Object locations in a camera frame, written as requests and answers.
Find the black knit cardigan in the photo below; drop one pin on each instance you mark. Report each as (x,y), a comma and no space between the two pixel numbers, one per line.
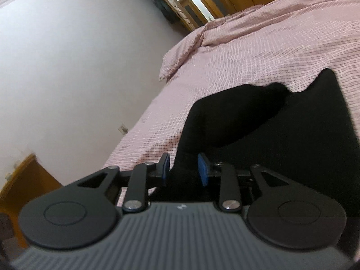
(307,137)

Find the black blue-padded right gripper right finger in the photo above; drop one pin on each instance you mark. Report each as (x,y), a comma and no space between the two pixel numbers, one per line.
(220,179)

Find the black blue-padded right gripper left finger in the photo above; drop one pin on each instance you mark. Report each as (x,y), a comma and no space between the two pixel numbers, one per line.
(143,177)

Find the dark green hanging jacket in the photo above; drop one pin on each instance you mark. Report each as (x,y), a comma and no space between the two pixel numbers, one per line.
(166,11)

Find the pink checked bed cover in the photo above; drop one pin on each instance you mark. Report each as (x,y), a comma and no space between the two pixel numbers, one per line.
(286,41)

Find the wooden bedside cabinet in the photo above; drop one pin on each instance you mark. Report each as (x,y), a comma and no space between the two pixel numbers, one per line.
(29,181)

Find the white wall socket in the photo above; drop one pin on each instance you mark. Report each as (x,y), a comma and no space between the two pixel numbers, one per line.
(123,129)

